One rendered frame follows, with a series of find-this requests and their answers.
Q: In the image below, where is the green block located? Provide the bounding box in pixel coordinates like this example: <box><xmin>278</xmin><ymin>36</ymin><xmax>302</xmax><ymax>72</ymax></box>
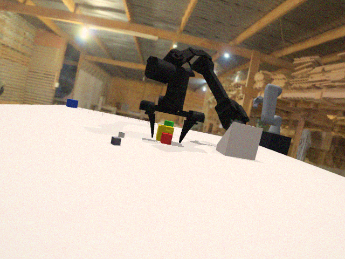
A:
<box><xmin>164</xmin><ymin>120</ymin><xmax>174</xmax><ymax>127</ymax></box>

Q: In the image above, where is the red block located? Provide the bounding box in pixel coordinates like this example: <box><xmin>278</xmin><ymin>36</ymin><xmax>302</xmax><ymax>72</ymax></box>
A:
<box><xmin>160</xmin><ymin>132</ymin><xmax>173</xmax><ymax>145</ymax></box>

